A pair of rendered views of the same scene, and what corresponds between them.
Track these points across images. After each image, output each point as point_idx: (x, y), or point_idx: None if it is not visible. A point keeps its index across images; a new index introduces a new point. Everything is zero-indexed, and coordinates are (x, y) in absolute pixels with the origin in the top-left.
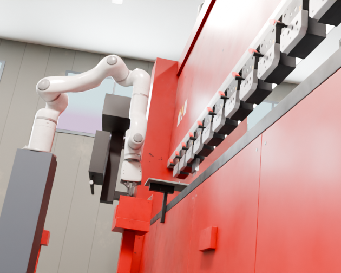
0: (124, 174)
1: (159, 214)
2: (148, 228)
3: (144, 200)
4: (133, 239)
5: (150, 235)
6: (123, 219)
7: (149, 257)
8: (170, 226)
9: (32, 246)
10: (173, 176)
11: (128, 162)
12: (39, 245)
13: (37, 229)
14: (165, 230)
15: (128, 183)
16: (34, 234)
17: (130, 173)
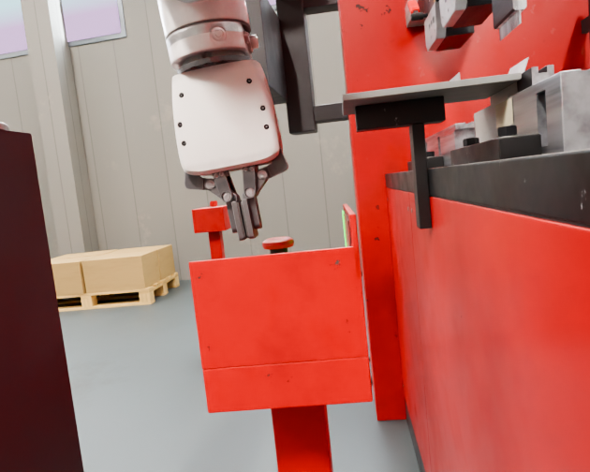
0: (190, 144)
1: (410, 180)
2: (368, 388)
3: (314, 258)
4: (319, 407)
5: (399, 217)
6: (235, 374)
7: (408, 277)
8: (465, 282)
9: None
10: (428, 50)
11: (188, 78)
12: (66, 398)
13: (1, 396)
14: (445, 269)
15: (224, 185)
16: None
17: (214, 134)
